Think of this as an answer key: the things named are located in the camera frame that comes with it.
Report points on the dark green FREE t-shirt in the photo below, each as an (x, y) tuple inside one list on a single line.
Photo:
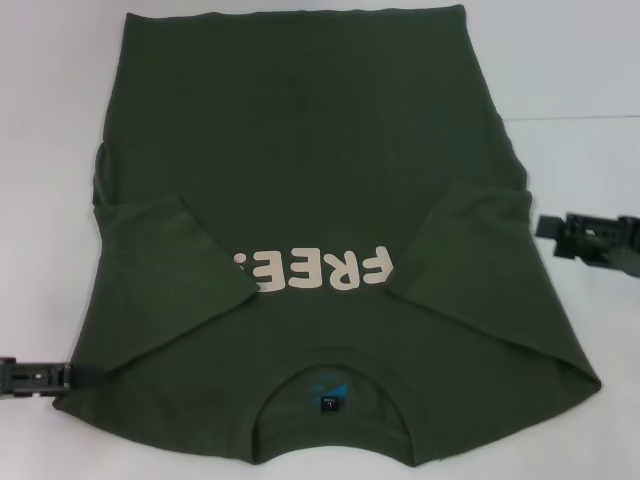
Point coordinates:
[(310, 150)]

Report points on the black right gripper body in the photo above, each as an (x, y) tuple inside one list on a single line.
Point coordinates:
[(610, 240)]

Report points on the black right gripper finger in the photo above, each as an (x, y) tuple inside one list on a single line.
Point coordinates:
[(551, 226), (565, 249)]

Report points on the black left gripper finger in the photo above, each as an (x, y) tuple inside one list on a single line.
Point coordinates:
[(85, 377)]

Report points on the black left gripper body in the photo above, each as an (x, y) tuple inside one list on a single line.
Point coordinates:
[(30, 377)]

